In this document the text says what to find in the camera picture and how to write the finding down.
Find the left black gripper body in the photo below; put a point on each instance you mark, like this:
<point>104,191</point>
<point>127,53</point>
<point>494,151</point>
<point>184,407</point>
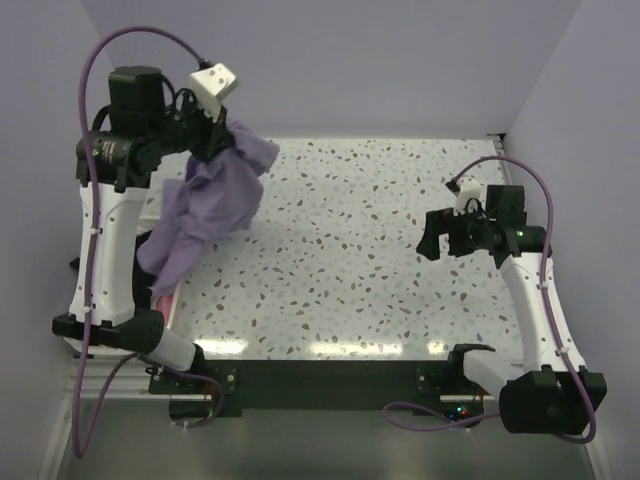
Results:
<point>195,128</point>

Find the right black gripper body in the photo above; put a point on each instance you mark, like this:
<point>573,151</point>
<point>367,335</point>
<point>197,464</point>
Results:
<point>469,232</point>

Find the purple t shirt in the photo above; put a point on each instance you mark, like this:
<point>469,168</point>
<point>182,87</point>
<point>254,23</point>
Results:
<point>212,201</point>

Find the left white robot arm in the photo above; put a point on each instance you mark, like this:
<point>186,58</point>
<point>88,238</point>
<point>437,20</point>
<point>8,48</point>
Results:
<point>145,121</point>

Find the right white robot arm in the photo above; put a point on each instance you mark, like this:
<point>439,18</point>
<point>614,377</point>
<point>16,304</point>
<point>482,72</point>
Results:
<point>551,391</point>

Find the white laundry basket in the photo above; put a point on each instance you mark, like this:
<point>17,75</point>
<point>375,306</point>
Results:
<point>147,223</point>

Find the black garment in basket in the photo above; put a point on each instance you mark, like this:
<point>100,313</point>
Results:
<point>142,270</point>

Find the pink garment in basket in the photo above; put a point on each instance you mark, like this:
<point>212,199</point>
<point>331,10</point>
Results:
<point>164,304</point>

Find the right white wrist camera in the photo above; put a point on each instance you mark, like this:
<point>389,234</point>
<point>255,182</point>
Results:
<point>467,192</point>

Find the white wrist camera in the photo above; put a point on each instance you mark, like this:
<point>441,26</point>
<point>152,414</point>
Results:
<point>467,192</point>
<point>211,86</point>

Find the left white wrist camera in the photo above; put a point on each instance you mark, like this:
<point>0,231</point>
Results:
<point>211,86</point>

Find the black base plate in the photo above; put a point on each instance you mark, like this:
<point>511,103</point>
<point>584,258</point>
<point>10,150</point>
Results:
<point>228,388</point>

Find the aluminium rail frame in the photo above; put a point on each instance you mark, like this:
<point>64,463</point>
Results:
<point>130,382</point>

